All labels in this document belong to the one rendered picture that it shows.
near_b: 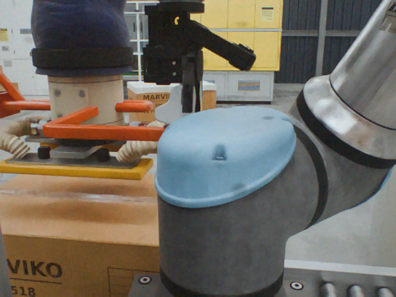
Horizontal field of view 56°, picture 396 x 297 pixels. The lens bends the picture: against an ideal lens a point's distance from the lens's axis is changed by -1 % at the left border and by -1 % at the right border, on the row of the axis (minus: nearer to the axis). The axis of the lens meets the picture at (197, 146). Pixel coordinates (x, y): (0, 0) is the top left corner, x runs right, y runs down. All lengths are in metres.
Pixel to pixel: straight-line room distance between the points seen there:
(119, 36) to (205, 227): 0.62
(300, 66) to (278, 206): 11.30
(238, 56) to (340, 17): 11.29
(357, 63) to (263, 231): 0.16
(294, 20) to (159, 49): 10.99
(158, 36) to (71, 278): 0.55
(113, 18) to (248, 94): 7.45
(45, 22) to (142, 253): 0.51
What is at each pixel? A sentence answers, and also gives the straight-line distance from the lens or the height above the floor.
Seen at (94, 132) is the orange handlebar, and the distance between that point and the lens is 0.64.
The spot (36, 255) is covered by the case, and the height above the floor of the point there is 0.89.
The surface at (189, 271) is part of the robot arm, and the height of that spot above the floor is 1.15.
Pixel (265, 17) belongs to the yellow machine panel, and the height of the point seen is 1.80.
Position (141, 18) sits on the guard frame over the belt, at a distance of 8.21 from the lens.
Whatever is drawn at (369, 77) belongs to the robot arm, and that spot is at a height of 1.30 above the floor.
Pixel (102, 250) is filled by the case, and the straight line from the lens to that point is 0.81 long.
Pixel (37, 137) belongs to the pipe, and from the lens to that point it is 1.02.
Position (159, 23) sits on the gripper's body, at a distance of 0.58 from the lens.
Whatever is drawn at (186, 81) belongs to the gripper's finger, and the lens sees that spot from 0.54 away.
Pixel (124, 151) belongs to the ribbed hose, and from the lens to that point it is 0.80.
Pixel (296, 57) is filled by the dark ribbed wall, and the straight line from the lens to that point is 11.51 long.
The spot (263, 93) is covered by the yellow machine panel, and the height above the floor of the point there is 0.23.
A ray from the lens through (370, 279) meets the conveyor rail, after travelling 1.43.
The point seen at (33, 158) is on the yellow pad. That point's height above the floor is 1.08.
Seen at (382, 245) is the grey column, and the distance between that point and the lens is 2.14.
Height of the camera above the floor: 1.33
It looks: 16 degrees down
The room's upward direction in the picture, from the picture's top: straight up
